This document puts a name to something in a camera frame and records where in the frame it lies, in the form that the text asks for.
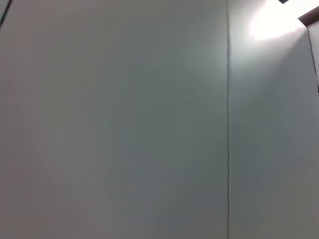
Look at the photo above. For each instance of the dark vertical frame bar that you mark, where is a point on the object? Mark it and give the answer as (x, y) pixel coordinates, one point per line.
(310, 18)
(283, 1)

